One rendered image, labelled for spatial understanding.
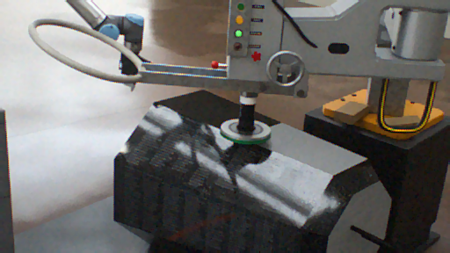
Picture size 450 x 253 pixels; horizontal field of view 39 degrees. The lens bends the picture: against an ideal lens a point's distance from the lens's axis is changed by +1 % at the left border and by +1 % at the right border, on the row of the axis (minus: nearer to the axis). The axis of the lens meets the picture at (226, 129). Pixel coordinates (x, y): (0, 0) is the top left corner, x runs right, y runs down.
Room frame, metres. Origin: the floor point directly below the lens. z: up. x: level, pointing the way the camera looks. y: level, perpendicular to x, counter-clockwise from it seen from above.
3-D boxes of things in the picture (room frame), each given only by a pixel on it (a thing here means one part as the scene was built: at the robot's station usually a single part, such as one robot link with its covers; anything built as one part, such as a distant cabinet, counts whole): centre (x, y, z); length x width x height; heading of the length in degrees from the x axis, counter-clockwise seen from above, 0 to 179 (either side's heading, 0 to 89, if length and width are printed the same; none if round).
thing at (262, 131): (2.47, -0.08, 0.88); 0.21 x 0.21 x 0.01
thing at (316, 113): (3.15, -0.82, 0.37); 0.66 x 0.66 x 0.74; 50
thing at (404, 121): (2.91, -0.84, 0.80); 0.20 x 0.10 x 0.05; 89
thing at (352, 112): (2.99, -0.62, 0.81); 0.20 x 0.10 x 0.05; 148
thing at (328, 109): (3.15, -0.82, 0.76); 0.49 x 0.49 x 0.05; 50
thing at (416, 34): (2.50, -0.74, 1.35); 0.19 x 0.19 x 0.20
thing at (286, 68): (2.36, -0.21, 1.20); 0.15 x 0.10 x 0.15; 93
